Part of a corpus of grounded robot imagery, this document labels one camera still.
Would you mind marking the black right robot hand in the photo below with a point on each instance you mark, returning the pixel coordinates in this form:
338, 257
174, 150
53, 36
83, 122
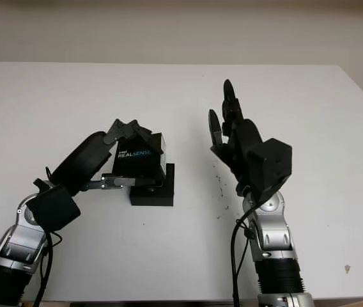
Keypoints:
239, 144

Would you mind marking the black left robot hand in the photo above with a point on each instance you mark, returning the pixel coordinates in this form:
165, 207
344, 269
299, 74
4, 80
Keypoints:
82, 163

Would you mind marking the black RealSense box lid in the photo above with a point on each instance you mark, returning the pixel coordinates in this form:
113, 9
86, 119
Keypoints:
143, 156

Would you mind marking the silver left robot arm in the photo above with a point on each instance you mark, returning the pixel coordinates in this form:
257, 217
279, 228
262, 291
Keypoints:
12, 240

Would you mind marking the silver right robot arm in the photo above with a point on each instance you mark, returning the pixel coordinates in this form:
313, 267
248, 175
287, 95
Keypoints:
274, 236

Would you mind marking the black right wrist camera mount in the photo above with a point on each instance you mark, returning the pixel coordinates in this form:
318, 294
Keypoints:
271, 166

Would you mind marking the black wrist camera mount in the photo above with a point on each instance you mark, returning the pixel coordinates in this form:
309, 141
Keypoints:
271, 166
53, 208

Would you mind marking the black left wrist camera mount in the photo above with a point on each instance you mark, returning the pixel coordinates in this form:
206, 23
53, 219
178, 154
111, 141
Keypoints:
53, 208

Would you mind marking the black camera box base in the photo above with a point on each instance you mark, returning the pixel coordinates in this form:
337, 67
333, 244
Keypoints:
156, 198

